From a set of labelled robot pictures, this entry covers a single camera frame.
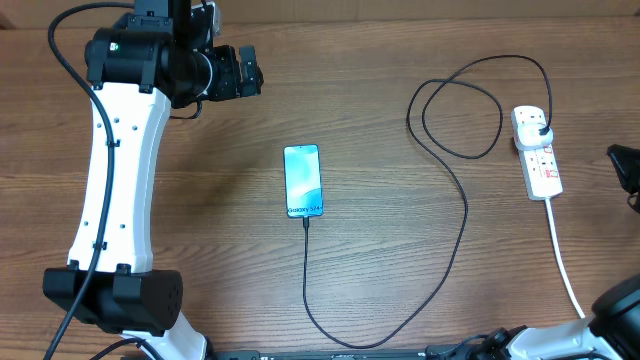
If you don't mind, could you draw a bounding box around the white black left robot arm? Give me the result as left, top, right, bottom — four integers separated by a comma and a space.
43, 1, 264, 359

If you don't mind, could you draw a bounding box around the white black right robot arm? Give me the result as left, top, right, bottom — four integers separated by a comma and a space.
466, 197, 639, 359

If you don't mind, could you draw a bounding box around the white charger plug adapter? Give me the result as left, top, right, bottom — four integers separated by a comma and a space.
514, 124, 554, 151

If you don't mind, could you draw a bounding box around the white power strip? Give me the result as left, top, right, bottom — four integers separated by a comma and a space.
510, 105, 563, 201

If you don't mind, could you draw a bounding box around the white power strip cord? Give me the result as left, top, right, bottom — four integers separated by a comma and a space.
543, 197, 587, 320

